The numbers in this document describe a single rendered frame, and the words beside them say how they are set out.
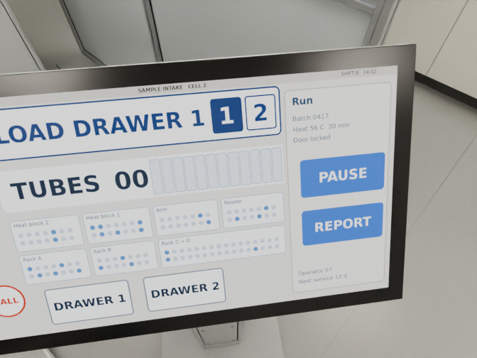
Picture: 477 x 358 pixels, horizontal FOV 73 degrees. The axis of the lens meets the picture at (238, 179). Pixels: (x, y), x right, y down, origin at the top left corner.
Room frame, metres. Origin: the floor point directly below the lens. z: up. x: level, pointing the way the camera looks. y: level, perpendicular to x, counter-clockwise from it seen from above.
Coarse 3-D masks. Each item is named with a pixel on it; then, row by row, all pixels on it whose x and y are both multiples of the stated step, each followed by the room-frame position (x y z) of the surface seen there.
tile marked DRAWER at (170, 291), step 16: (192, 272) 0.13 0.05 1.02; (208, 272) 0.13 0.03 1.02; (144, 288) 0.11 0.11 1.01; (160, 288) 0.11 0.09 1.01; (176, 288) 0.12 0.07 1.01; (192, 288) 0.12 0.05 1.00; (208, 288) 0.12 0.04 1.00; (224, 288) 0.12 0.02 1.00; (160, 304) 0.10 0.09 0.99; (176, 304) 0.10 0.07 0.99; (192, 304) 0.10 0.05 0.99; (208, 304) 0.10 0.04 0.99
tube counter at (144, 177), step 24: (120, 168) 0.21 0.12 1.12; (144, 168) 0.21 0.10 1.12; (168, 168) 0.21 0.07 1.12; (192, 168) 0.21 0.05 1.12; (216, 168) 0.21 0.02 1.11; (240, 168) 0.21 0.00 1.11; (264, 168) 0.22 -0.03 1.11; (120, 192) 0.19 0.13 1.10; (144, 192) 0.19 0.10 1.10; (168, 192) 0.19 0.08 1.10; (192, 192) 0.19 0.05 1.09
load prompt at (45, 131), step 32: (160, 96) 0.26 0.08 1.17; (192, 96) 0.26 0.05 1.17; (224, 96) 0.26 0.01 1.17; (256, 96) 0.27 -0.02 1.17; (0, 128) 0.22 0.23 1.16; (32, 128) 0.23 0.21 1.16; (64, 128) 0.23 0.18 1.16; (96, 128) 0.23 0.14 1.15; (128, 128) 0.23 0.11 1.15; (160, 128) 0.24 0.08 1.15; (192, 128) 0.24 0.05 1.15; (224, 128) 0.24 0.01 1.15; (256, 128) 0.24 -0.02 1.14; (0, 160) 0.20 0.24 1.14
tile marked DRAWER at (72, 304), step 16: (64, 288) 0.11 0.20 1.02; (80, 288) 0.11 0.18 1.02; (96, 288) 0.11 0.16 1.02; (112, 288) 0.11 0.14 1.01; (128, 288) 0.11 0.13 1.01; (48, 304) 0.10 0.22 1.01; (64, 304) 0.10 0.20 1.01; (80, 304) 0.10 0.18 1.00; (96, 304) 0.10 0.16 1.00; (112, 304) 0.10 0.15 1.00; (128, 304) 0.10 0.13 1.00; (64, 320) 0.08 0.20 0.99; (80, 320) 0.08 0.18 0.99
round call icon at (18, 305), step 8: (0, 288) 0.11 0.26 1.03; (8, 288) 0.11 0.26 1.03; (16, 288) 0.11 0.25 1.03; (0, 296) 0.10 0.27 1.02; (8, 296) 0.10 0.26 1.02; (16, 296) 0.10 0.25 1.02; (24, 296) 0.10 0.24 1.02; (0, 304) 0.09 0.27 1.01; (8, 304) 0.10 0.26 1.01; (16, 304) 0.10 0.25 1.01; (24, 304) 0.10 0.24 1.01; (0, 312) 0.09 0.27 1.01; (8, 312) 0.09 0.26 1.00; (16, 312) 0.09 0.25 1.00; (24, 312) 0.09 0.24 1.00
